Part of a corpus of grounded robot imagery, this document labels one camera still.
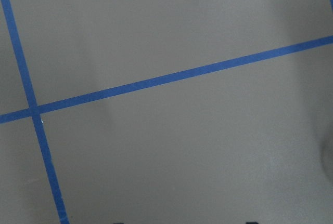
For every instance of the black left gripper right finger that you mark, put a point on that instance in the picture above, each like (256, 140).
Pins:
(252, 222)

